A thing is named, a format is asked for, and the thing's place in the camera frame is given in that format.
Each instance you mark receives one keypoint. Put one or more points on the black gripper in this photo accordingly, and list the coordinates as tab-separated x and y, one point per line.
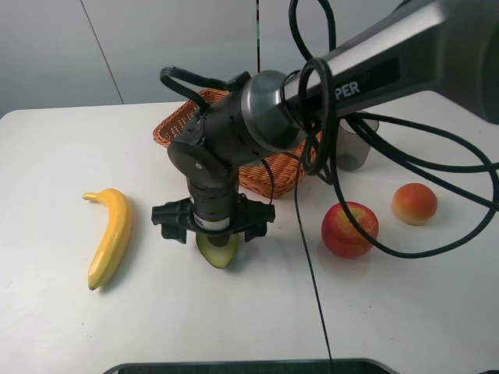
176	218

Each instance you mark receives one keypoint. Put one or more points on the halved avocado with pit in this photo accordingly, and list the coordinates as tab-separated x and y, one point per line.
217	256

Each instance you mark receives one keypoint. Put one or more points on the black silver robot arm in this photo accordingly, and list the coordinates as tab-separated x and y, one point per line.
449	47

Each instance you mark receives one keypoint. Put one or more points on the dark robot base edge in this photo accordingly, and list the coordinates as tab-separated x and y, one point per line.
272	366

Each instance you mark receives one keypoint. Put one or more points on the orange wicker basket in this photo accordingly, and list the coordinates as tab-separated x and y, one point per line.
284	167

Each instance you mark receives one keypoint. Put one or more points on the yellow banana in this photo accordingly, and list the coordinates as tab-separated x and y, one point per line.
116	236

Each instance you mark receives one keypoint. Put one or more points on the red apple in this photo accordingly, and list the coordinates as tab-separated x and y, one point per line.
341	237

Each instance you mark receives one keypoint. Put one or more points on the grey translucent plastic cup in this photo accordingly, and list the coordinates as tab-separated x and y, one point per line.
352	151

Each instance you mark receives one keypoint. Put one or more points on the orange bread bun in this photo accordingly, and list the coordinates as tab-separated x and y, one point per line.
414	204

